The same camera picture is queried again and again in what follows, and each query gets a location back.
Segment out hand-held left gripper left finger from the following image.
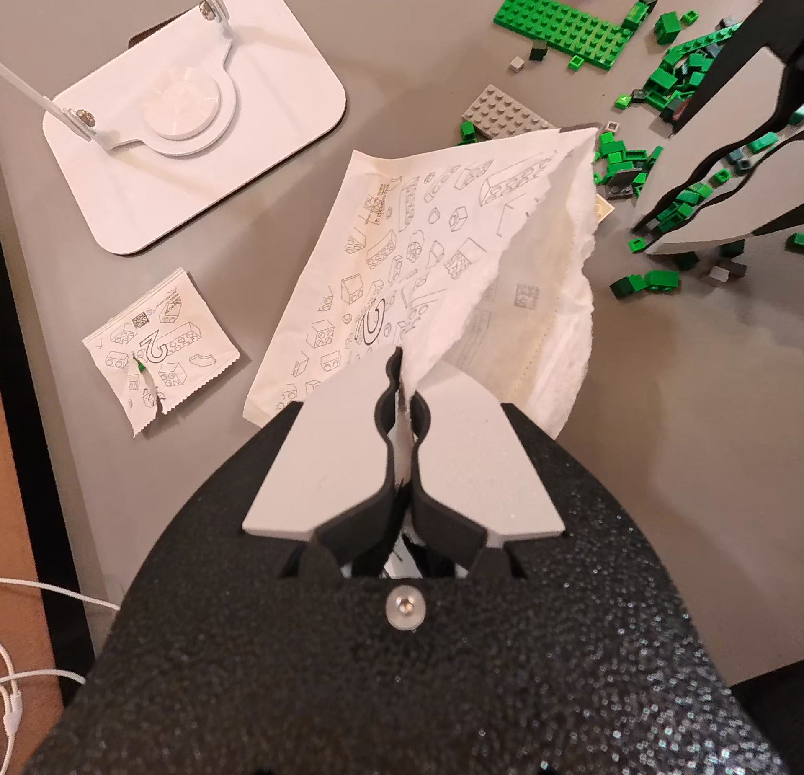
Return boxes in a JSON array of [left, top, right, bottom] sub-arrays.
[[242, 346, 404, 565]]

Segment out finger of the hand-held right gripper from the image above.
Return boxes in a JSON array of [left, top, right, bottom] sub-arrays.
[[646, 139, 804, 256], [631, 26, 789, 230]]

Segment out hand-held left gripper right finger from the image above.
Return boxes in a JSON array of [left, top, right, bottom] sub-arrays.
[[408, 373, 566, 580]]

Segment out pile of small green bricks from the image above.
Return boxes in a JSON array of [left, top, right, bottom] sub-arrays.
[[457, 8, 804, 301]]

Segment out large printed white paper bag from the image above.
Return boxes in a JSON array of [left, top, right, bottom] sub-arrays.
[[242, 127, 600, 474]]

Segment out grey desk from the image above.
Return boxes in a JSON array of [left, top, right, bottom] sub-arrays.
[[0, 0, 804, 694]]

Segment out long narrow green plate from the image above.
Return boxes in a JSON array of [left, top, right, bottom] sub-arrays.
[[665, 24, 743, 62]]

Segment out small printed white paper bag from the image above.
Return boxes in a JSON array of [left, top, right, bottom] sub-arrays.
[[82, 267, 241, 438]]

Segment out large green studded plate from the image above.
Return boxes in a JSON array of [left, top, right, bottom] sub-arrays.
[[493, 0, 637, 71]]

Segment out grey studded plate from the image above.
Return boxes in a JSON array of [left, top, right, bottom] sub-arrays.
[[464, 84, 557, 140]]

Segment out white stand base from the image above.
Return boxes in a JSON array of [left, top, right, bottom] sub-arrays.
[[0, 0, 348, 257]]

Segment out white cable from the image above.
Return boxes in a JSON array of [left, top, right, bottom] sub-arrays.
[[0, 643, 85, 751], [0, 576, 121, 611]]

